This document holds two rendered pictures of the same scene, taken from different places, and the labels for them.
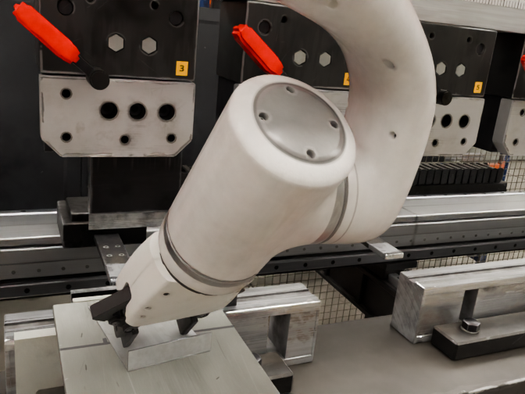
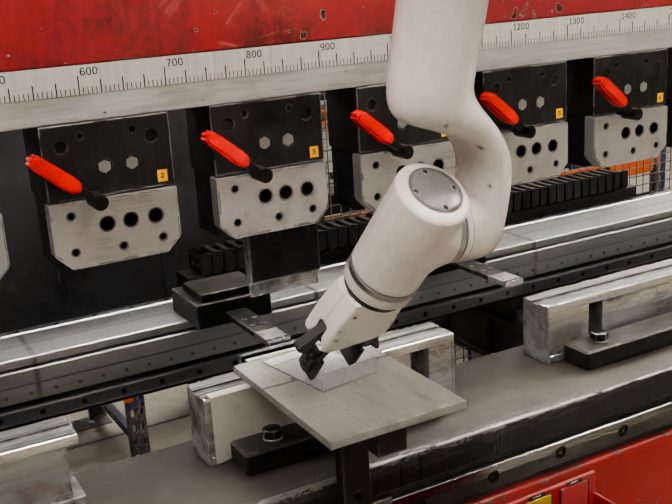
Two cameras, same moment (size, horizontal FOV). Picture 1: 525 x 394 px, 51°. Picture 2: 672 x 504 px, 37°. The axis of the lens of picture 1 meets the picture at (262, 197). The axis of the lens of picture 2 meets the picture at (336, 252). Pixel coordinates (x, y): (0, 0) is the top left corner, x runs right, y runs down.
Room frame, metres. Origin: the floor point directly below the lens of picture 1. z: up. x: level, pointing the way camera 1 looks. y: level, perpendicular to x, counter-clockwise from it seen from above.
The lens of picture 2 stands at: (-0.66, 0.14, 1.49)
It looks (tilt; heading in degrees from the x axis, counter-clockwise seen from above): 16 degrees down; 357
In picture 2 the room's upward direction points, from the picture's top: 3 degrees counter-clockwise
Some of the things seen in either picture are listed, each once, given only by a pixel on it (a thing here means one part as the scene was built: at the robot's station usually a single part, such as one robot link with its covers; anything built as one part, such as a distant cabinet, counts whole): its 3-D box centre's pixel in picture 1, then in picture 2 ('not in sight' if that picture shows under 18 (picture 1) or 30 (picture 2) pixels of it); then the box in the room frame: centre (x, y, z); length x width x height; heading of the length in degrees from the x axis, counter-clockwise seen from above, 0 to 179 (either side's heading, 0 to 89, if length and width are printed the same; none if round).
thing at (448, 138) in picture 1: (420, 88); (508, 122); (0.76, -0.20, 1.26); 0.15 x 0.09 x 0.17; 115
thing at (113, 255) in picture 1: (108, 235); (240, 310); (0.74, 0.21, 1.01); 0.26 x 0.12 x 0.05; 25
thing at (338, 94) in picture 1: (287, 80); (391, 140); (0.67, -0.01, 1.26); 0.15 x 0.09 x 0.17; 115
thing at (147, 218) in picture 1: (134, 188); (282, 255); (0.60, 0.14, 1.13); 0.10 x 0.02 x 0.10; 115
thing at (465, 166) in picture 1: (426, 173); (538, 193); (1.29, -0.38, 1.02); 0.44 x 0.06 x 0.04; 115
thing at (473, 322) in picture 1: (470, 324); (599, 335); (0.76, -0.34, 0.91); 0.03 x 0.03 x 0.02
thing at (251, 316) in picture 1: (173, 340); (328, 388); (0.62, 0.09, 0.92); 0.39 x 0.06 x 0.10; 115
